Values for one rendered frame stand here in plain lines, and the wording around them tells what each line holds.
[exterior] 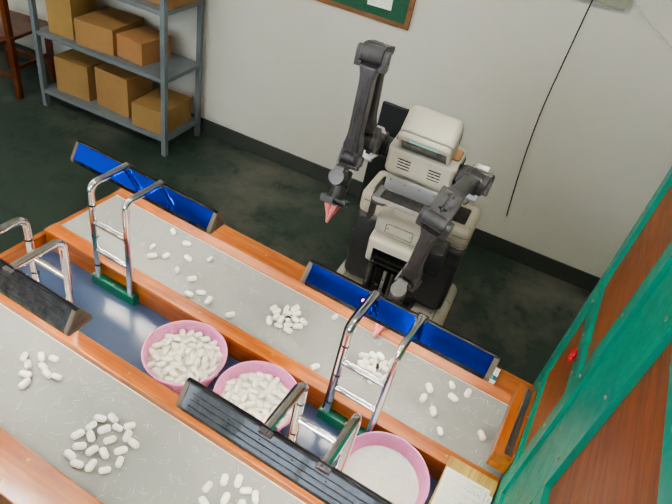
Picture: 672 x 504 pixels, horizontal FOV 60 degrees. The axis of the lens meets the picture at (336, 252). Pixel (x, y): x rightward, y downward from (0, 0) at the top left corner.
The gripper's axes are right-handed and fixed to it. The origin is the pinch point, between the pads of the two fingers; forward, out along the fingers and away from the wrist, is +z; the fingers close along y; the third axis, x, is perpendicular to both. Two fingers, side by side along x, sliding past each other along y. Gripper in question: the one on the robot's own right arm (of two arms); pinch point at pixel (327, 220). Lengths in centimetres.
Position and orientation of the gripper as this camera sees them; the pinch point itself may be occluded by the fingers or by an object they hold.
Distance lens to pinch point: 213.1
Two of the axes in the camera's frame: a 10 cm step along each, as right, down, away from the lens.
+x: 2.9, -1.2, 9.5
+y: 8.9, 3.9, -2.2
